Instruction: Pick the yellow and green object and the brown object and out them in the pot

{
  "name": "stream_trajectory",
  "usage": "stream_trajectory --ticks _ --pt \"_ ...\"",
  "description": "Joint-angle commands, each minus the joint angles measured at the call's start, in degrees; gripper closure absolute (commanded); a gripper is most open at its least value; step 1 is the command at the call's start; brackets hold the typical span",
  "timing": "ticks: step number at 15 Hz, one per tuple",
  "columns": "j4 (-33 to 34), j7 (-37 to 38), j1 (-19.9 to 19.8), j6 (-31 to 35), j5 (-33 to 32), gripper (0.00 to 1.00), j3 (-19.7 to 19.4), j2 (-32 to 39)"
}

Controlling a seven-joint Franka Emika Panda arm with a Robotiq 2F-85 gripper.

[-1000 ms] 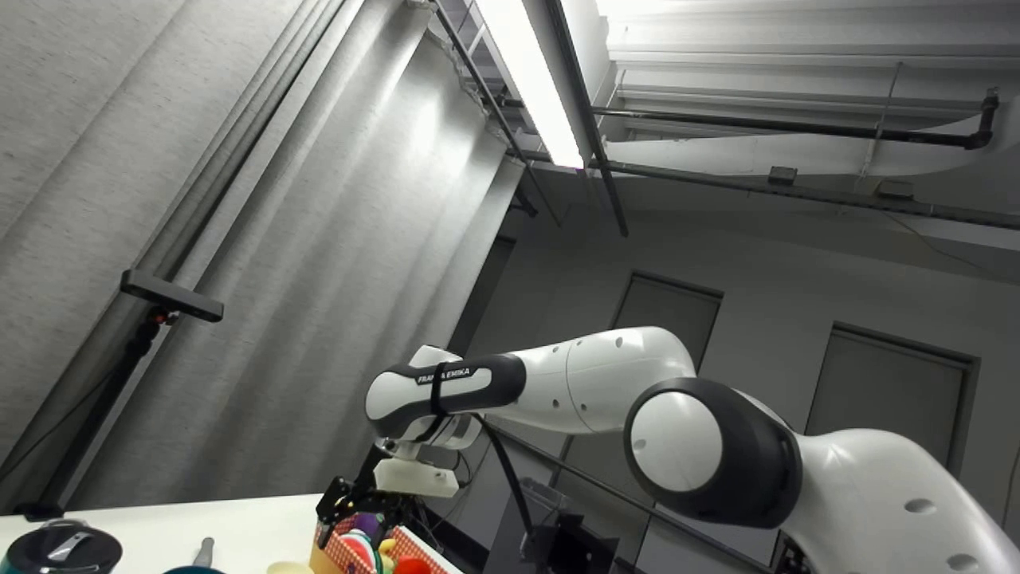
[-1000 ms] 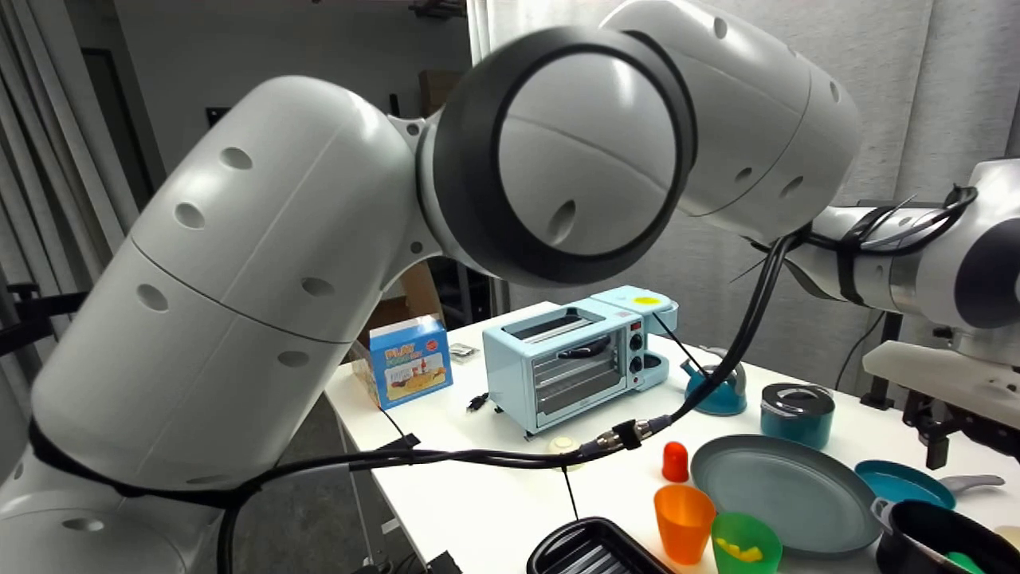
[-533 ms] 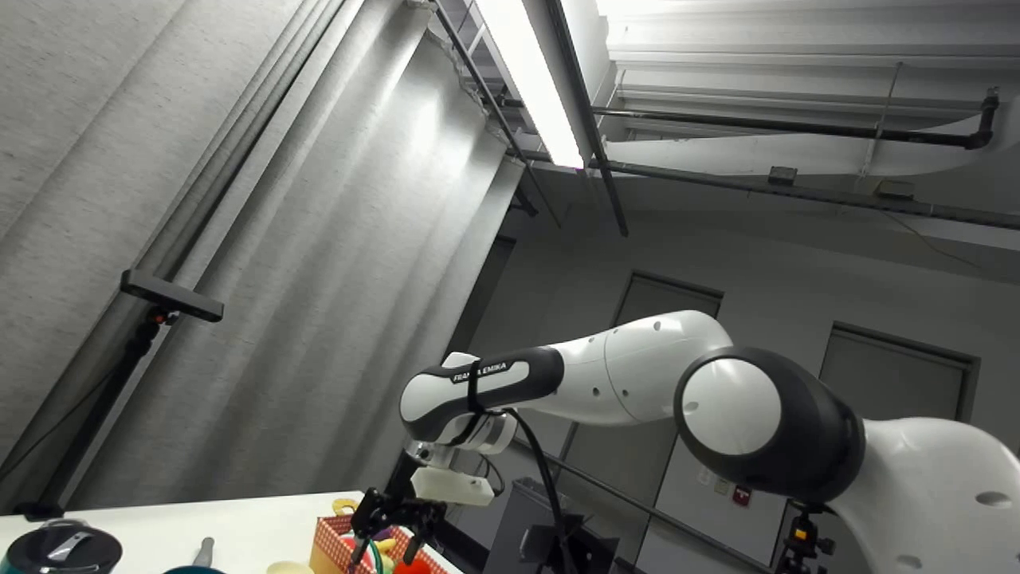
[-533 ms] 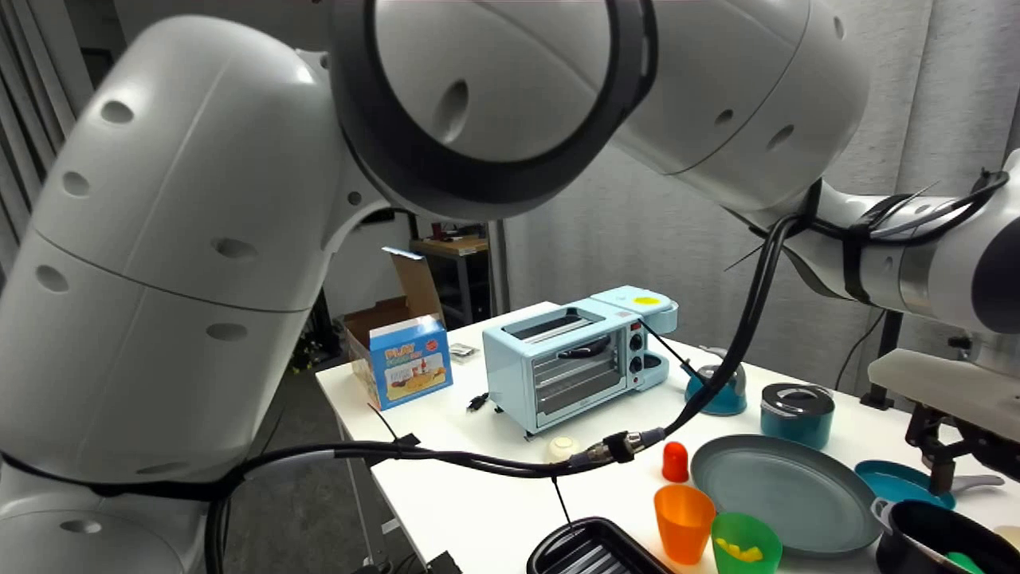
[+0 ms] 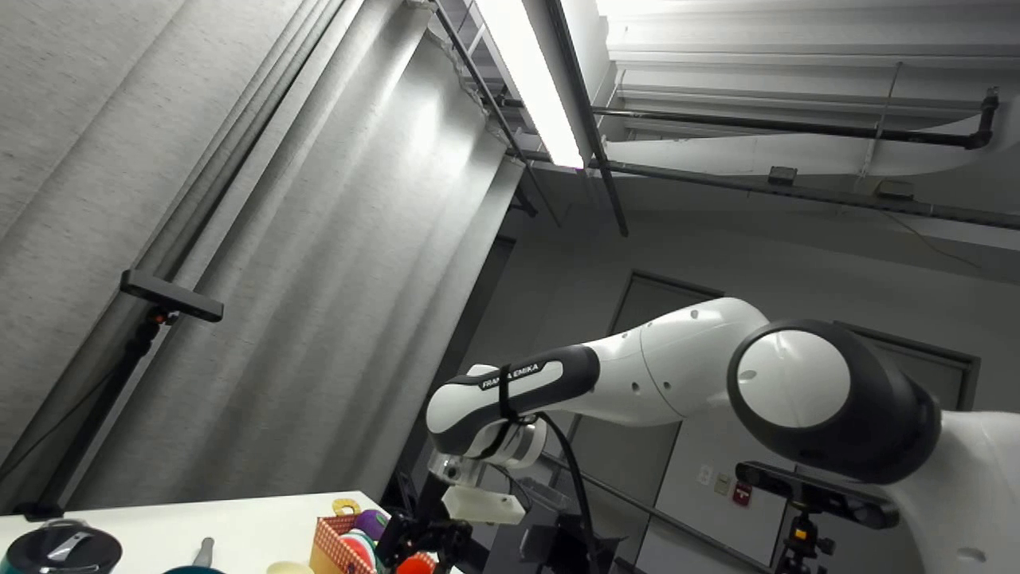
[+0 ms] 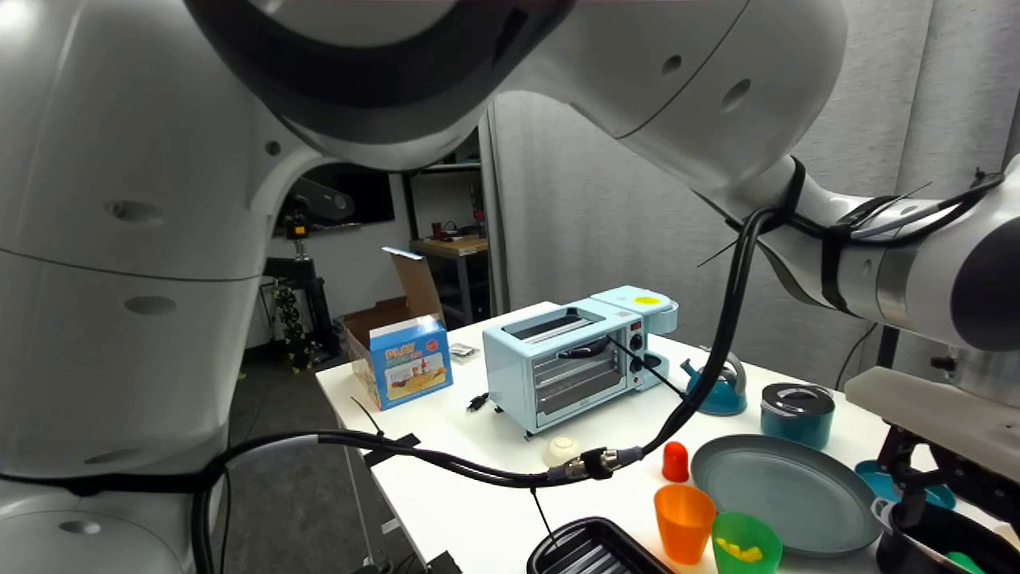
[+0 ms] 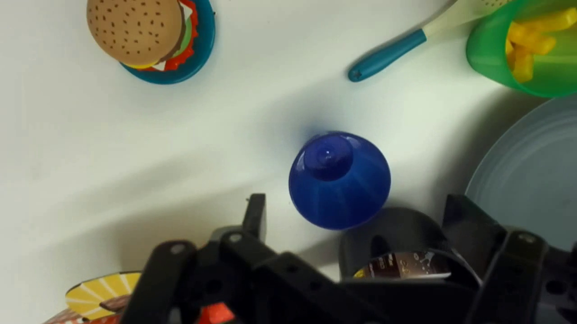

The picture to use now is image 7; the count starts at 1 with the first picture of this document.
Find green plastic cup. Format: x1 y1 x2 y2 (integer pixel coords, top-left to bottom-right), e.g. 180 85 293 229
465 0 577 99

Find cream slotted spoon teal handle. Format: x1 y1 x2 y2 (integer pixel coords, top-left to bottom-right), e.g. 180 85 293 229
346 0 512 85

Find large grey-blue plate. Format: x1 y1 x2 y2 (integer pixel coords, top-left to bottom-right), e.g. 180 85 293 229
465 96 577 254

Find translucent blue cup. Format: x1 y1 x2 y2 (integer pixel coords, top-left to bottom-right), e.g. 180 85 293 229
286 132 393 233

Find toy burger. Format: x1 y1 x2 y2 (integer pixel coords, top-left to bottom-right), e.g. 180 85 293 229
84 0 200 74

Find orange yellow printed toy box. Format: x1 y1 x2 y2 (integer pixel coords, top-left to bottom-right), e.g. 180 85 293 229
43 270 142 324

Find black pot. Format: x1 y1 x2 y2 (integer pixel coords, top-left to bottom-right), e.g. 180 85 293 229
338 206 483 285

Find yellow toy fries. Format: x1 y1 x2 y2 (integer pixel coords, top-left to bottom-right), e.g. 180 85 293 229
503 6 577 85

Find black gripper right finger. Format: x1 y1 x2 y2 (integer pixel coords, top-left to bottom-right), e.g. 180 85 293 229
441 193 577 324

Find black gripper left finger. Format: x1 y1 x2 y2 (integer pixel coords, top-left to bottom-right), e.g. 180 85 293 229
118 193 338 324

